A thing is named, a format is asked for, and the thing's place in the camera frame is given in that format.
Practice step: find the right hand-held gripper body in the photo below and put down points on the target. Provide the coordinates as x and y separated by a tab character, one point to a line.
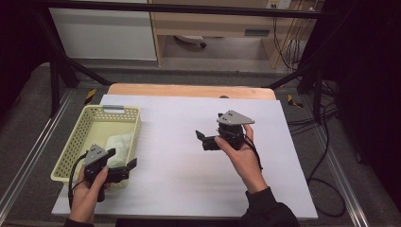
233	118

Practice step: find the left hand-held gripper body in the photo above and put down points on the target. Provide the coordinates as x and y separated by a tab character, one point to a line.
96	156

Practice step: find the pale green cloth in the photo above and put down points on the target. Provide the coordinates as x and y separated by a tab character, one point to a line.
121	145

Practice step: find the pale yellow perforated plastic basket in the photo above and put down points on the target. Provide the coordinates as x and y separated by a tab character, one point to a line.
94	126

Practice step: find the person's left hand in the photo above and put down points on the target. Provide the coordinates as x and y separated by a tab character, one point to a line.
83	201

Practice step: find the person's right hand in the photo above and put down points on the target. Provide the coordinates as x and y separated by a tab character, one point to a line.
246	164

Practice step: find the white foam board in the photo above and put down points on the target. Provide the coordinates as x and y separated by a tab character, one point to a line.
170	189

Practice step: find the wooden table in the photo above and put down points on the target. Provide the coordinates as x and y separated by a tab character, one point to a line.
189	90

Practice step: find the yellow black tape marker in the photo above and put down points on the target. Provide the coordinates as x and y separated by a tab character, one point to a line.
293	101
90	96

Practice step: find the office chair wheel base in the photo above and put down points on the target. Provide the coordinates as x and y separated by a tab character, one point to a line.
190	39

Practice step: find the light wooden desk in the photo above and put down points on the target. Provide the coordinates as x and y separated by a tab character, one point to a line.
208	23

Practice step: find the white cabinet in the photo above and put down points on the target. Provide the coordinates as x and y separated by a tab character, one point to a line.
104	34

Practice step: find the aluminium floor rail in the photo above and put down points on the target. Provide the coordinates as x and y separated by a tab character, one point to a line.
342	176
34	148

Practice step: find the black metal frame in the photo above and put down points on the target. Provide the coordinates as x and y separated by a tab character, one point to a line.
189	8

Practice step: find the white wall power outlet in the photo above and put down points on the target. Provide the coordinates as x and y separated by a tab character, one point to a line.
279	3

